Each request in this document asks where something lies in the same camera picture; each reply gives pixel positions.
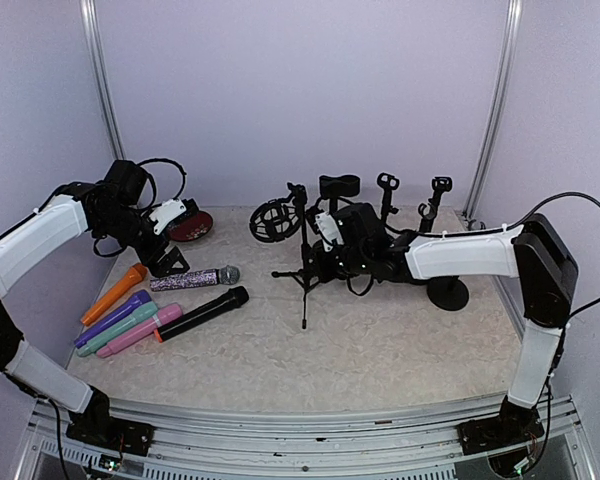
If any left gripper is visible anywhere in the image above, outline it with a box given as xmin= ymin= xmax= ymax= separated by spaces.
xmin=96 ymin=205 xmax=189 ymax=277

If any orange microphone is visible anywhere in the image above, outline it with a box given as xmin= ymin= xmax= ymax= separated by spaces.
xmin=81 ymin=263 xmax=148 ymax=327

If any purple microphone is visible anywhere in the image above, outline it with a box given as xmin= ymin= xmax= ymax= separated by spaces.
xmin=74 ymin=290 xmax=151 ymax=348

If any pink microphone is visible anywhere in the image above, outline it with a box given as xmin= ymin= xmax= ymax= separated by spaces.
xmin=96 ymin=303 xmax=183 ymax=358

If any teal microphone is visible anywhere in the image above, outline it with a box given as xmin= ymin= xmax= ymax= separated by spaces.
xmin=76 ymin=301 xmax=158 ymax=357

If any silver rhinestone microphone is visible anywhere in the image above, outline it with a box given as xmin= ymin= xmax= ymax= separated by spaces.
xmin=149 ymin=265 xmax=241 ymax=292

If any black tripod mic stand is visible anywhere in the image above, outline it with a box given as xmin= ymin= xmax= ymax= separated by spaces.
xmin=249 ymin=182 xmax=320 ymax=330

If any black tall microphone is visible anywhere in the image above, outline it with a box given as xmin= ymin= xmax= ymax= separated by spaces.
xmin=154 ymin=286 xmax=250 ymax=343

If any black round-base stand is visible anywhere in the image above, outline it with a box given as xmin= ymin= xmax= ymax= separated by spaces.
xmin=428 ymin=176 xmax=453 ymax=217

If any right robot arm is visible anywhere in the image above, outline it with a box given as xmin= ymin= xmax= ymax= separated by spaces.
xmin=309 ymin=203 xmax=579 ymax=444

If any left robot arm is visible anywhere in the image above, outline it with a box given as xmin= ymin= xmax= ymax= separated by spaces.
xmin=0 ymin=160 xmax=189 ymax=445

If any dark red floral plate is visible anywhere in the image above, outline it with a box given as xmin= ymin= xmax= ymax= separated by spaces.
xmin=167 ymin=211 xmax=214 ymax=243

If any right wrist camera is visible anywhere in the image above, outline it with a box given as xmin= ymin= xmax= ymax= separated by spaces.
xmin=309 ymin=211 xmax=344 ymax=252

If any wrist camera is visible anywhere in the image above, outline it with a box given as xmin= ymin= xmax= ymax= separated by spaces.
xmin=149 ymin=199 xmax=199 ymax=235
xmin=309 ymin=211 xmax=344 ymax=252

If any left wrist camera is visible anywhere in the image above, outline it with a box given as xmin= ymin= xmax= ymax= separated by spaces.
xmin=149 ymin=199 xmax=199 ymax=235

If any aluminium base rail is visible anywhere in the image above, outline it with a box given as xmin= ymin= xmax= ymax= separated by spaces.
xmin=8 ymin=394 xmax=600 ymax=479

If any left metal frame post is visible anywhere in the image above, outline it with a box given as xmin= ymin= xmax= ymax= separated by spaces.
xmin=79 ymin=0 xmax=126 ymax=159

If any metal frame post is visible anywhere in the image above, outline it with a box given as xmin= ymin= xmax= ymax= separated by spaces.
xmin=79 ymin=0 xmax=126 ymax=159
xmin=461 ymin=0 xmax=524 ymax=225

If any right metal frame post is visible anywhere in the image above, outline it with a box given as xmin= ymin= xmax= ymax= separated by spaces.
xmin=461 ymin=0 xmax=524 ymax=225

